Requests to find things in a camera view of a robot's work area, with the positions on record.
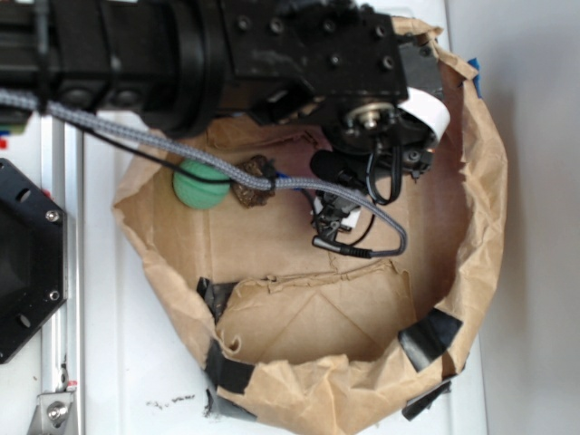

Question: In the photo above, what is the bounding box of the black tape patch bottom-left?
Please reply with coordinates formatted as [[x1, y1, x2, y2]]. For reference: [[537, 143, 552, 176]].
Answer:
[[204, 340, 256, 394]]

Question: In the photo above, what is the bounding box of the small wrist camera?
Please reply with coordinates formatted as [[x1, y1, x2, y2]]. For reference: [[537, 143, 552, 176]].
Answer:
[[314, 190, 361, 241]]

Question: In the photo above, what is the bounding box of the grey braided cable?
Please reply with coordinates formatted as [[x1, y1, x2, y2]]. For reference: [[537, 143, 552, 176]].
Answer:
[[0, 88, 408, 260]]

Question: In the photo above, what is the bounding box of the metal corner bracket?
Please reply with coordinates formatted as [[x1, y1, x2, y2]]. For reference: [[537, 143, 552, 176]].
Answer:
[[27, 391, 78, 435]]

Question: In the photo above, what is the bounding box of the aluminium extrusion rail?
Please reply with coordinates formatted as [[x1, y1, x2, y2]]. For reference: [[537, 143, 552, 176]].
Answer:
[[30, 116, 85, 434]]

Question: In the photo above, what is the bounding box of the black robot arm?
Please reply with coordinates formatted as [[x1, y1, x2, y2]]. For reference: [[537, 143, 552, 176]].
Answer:
[[1, 1, 442, 172]]

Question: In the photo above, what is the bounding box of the blue tape piece right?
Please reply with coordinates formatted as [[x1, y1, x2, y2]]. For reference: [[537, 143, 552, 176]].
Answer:
[[468, 57, 483, 100]]

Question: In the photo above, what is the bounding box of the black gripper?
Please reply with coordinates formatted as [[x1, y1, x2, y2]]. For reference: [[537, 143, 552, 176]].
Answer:
[[220, 1, 443, 169]]

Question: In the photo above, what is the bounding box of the green rubber ball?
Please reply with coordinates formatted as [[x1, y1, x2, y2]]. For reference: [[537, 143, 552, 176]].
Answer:
[[172, 159, 230, 209]]

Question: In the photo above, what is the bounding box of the black tape patch right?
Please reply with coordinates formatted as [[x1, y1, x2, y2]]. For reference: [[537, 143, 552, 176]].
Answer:
[[398, 308, 463, 372]]

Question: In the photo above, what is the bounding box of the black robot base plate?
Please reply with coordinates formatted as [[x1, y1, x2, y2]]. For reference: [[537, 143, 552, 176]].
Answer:
[[1, 159, 66, 364]]

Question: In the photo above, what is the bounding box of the brown paper bag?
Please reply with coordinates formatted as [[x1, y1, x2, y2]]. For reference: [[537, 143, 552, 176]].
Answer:
[[113, 17, 508, 434]]

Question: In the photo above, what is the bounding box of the brown rock chunk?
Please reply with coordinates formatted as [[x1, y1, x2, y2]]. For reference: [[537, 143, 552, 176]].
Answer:
[[231, 154, 276, 208]]

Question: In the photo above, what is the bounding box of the white plastic tray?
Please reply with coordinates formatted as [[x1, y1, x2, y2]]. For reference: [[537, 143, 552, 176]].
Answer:
[[79, 1, 488, 434]]

